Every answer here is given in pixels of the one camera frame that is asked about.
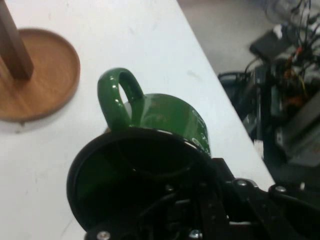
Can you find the green enamel mug white print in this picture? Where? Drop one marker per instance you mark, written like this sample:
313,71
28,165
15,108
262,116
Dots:
162,112

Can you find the wooden mug tree stand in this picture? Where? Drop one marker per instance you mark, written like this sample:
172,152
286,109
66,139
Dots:
50,75

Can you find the black flat box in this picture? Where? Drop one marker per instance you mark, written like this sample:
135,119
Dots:
268,45

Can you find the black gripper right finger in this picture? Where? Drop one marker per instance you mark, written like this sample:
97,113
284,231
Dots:
250,212

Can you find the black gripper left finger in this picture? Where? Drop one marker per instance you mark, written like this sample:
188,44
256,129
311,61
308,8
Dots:
172,212

